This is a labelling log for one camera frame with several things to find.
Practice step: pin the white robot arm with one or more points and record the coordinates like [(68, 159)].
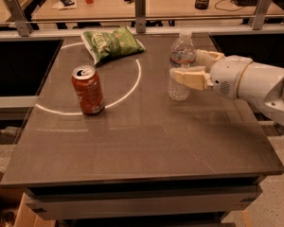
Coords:
[(262, 86)]

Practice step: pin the left metal bracket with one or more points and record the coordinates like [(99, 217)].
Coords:
[(23, 26)]

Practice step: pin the grey drawer front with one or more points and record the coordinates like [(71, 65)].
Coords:
[(145, 203)]

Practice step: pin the black mesh pen cup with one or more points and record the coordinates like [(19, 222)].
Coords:
[(201, 4)]

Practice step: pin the red coke can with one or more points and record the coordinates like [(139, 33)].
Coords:
[(87, 87)]

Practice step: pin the right metal bracket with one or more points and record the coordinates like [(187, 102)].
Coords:
[(256, 22)]

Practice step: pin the green chip bag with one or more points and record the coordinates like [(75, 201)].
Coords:
[(110, 45)]

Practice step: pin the clear plastic water bottle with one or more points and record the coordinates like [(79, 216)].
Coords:
[(182, 56)]

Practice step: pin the cardboard box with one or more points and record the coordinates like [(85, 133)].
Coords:
[(27, 218)]

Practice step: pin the middle metal bracket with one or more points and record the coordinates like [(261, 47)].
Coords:
[(140, 15)]

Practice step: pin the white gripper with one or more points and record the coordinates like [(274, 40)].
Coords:
[(227, 76)]

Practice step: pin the metal bracket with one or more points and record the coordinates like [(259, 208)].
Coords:
[(23, 26), (256, 22), (140, 15)]

